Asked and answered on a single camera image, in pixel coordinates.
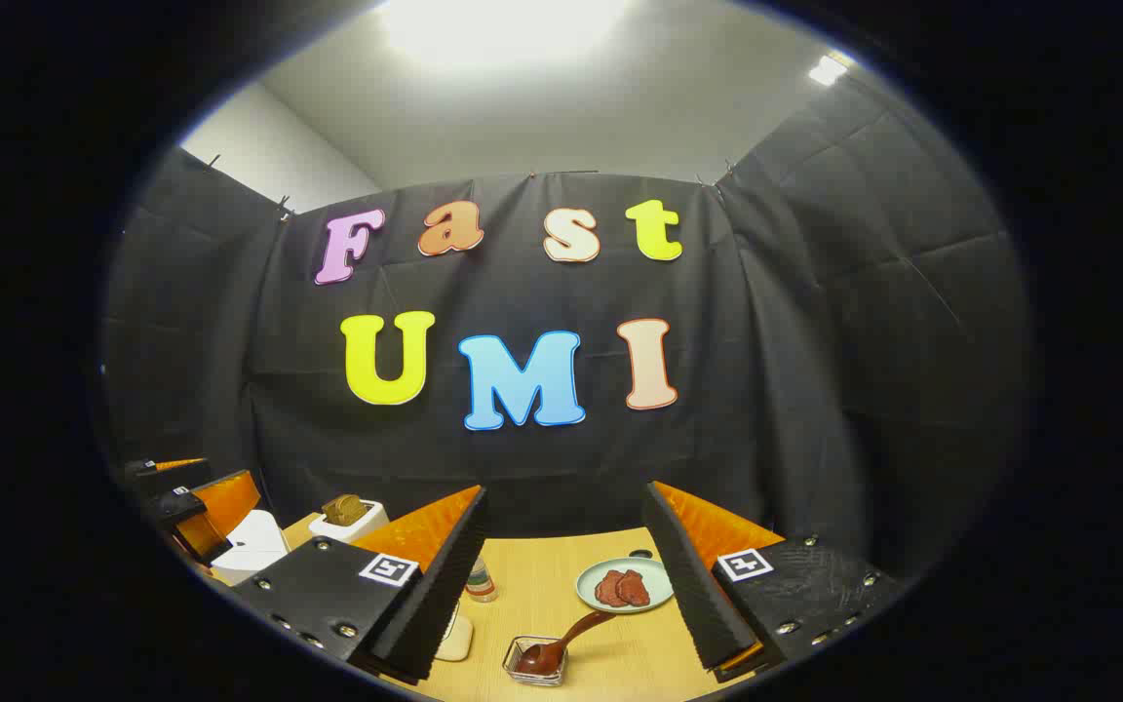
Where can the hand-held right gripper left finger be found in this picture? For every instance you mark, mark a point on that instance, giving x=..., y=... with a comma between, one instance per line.
x=445, y=585

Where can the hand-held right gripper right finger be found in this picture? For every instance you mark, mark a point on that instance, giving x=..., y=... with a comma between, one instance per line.
x=683, y=585

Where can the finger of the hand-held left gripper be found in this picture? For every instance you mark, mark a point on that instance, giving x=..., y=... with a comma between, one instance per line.
x=167, y=478
x=225, y=502

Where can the white rice cooker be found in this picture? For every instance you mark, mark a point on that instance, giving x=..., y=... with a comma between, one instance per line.
x=250, y=546

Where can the clear container of rice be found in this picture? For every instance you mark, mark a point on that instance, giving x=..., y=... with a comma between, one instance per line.
x=456, y=639

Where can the brown wooden spoon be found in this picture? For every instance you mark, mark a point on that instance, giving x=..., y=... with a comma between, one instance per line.
x=561, y=643

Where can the pale green plate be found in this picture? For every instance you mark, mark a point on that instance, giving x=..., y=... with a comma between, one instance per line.
x=659, y=575

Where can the clear plastic bottle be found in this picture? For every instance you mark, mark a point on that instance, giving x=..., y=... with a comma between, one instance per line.
x=481, y=583

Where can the white toaster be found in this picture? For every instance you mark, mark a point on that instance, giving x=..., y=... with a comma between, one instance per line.
x=367, y=522

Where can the brown toast slice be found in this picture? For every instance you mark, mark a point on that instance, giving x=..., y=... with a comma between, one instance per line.
x=345, y=509

